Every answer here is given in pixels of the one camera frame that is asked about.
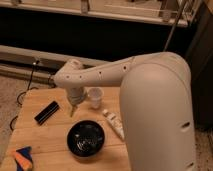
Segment metal pole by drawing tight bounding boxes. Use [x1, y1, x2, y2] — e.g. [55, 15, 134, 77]
[163, 0, 187, 52]

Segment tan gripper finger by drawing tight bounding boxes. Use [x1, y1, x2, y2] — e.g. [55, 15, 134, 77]
[70, 105, 78, 117]

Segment black bowl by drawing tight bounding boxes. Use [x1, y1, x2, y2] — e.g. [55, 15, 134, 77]
[67, 120, 105, 157]

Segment black rectangular box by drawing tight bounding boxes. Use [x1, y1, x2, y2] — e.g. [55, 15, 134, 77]
[34, 101, 59, 125]

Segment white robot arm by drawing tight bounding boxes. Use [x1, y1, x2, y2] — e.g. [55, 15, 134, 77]
[54, 52, 197, 171]

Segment white paper cup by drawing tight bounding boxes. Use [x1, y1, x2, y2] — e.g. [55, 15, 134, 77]
[88, 87, 103, 109]

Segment black cable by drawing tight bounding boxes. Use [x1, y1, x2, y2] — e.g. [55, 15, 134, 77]
[9, 59, 41, 132]

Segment wooden shelf frame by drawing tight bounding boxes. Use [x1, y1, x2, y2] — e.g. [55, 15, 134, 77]
[0, 0, 202, 27]

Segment white tube bottle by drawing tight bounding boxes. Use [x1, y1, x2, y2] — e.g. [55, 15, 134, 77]
[102, 109, 124, 140]

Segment orange and blue sponge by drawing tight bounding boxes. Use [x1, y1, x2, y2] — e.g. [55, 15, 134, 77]
[12, 146, 33, 171]

